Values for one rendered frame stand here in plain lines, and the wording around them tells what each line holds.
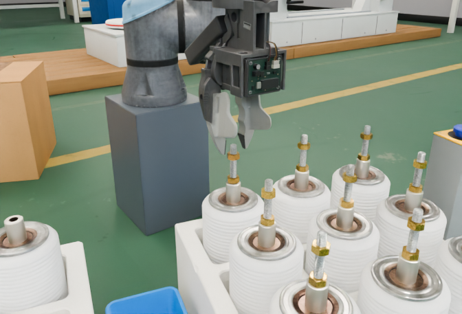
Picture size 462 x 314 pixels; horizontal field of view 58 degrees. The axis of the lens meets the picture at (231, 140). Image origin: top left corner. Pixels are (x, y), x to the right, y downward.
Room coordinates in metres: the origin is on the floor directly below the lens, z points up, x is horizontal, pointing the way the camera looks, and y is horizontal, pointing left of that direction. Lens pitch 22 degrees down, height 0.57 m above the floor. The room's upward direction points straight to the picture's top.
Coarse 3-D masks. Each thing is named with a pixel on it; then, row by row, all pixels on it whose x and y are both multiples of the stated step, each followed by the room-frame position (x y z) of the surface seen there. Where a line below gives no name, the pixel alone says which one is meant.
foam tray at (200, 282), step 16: (176, 224) 0.61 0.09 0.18; (192, 224) 0.60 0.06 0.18; (176, 240) 0.60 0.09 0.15; (192, 240) 0.56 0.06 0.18; (192, 256) 0.52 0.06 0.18; (304, 256) 0.53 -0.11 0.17; (192, 272) 0.50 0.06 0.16; (208, 272) 0.48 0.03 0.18; (224, 272) 0.49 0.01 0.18; (304, 272) 0.48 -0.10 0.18; (192, 288) 0.51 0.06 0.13; (208, 288) 0.45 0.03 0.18; (224, 288) 0.45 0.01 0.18; (192, 304) 0.51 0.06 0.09; (208, 304) 0.43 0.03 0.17; (224, 304) 0.42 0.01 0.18
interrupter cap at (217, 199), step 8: (216, 192) 0.58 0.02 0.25; (224, 192) 0.58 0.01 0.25; (248, 192) 0.58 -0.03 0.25; (208, 200) 0.56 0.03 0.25; (216, 200) 0.56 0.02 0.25; (224, 200) 0.56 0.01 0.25; (248, 200) 0.56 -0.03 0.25; (256, 200) 0.55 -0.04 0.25; (216, 208) 0.53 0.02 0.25; (224, 208) 0.53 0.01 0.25; (232, 208) 0.53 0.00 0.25; (240, 208) 0.53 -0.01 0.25; (248, 208) 0.53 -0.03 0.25
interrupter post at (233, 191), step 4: (228, 184) 0.56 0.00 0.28; (232, 184) 0.56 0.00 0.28; (236, 184) 0.56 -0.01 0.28; (240, 184) 0.56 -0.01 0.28; (228, 188) 0.55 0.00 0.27; (232, 188) 0.55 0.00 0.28; (236, 188) 0.55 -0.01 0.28; (240, 188) 0.56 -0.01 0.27; (228, 192) 0.55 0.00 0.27; (232, 192) 0.55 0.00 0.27; (236, 192) 0.55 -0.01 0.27; (240, 192) 0.56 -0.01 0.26; (228, 196) 0.55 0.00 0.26; (232, 196) 0.55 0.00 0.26; (236, 196) 0.55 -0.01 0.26; (240, 196) 0.56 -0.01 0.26; (228, 200) 0.55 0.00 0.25; (232, 200) 0.55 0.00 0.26; (236, 200) 0.55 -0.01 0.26; (240, 200) 0.56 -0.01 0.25
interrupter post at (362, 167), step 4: (360, 160) 0.64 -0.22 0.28; (368, 160) 0.64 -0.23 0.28; (356, 164) 0.65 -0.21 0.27; (360, 164) 0.64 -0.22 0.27; (364, 164) 0.64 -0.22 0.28; (368, 164) 0.64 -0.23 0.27; (356, 168) 0.65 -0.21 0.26; (360, 168) 0.64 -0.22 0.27; (364, 168) 0.64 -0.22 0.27; (368, 168) 0.64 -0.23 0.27; (356, 172) 0.64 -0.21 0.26; (360, 172) 0.64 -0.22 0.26; (364, 172) 0.64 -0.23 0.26; (360, 176) 0.64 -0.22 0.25; (364, 176) 0.64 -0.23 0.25
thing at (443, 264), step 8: (448, 240) 0.46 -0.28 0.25; (440, 248) 0.45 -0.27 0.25; (440, 256) 0.43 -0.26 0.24; (448, 256) 0.43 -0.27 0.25; (440, 264) 0.43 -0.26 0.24; (448, 264) 0.42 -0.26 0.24; (456, 264) 0.41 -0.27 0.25; (440, 272) 0.43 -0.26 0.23; (448, 272) 0.41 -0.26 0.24; (456, 272) 0.40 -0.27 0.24; (448, 280) 0.41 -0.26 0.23; (456, 280) 0.40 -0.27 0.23; (456, 288) 0.40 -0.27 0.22; (456, 296) 0.40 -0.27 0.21; (456, 304) 0.40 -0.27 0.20; (448, 312) 0.40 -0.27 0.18; (456, 312) 0.40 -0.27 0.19
